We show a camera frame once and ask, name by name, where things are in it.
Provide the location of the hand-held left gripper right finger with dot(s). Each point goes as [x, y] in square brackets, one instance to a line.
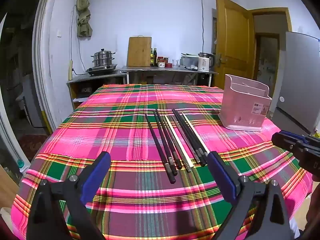
[221, 176]

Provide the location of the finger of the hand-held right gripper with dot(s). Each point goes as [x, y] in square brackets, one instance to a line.
[292, 134]
[282, 142]

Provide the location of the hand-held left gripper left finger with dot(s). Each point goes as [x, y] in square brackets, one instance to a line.
[98, 171]

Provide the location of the cream chopstick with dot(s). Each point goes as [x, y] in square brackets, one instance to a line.
[196, 132]
[178, 141]

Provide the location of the pink plastic utensil holder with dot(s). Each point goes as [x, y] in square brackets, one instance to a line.
[243, 110]

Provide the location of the bunch of black chopsticks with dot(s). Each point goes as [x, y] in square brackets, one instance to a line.
[167, 158]

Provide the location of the pink plaid tablecloth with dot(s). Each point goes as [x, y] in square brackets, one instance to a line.
[112, 135]

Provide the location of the grey refrigerator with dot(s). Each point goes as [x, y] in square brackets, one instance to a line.
[300, 80]

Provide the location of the teal-capped bottle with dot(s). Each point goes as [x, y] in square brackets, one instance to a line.
[21, 166]

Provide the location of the low steel cabinet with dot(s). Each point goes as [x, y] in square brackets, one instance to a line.
[85, 80]

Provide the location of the black induction cooker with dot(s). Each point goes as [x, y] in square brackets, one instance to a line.
[101, 70]

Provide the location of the yellow power strip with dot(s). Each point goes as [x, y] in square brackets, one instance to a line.
[70, 70]

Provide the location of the yellow wooden door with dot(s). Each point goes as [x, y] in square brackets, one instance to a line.
[233, 42]

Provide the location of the white electric kettle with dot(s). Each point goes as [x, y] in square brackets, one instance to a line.
[203, 63]

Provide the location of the steel steamer pot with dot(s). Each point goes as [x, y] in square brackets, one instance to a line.
[102, 58]

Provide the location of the grey dish container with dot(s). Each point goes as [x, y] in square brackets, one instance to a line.
[188, 62]

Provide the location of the stainless steel table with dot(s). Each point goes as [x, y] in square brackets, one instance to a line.
[162, 69]

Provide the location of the clear drinking glass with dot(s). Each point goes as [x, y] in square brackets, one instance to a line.
[175, 63]

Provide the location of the yellow label bottle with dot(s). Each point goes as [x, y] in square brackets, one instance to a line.
[151, 59]

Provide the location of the wooden cutting board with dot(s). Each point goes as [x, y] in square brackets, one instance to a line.
[139, 52]

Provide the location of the dark oil bottle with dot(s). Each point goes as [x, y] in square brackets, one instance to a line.
[155, 58]

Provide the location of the olive green curtain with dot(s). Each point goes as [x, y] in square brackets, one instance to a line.
[83, 17]

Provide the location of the white wall switch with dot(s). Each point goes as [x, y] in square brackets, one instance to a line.
[59, 33]

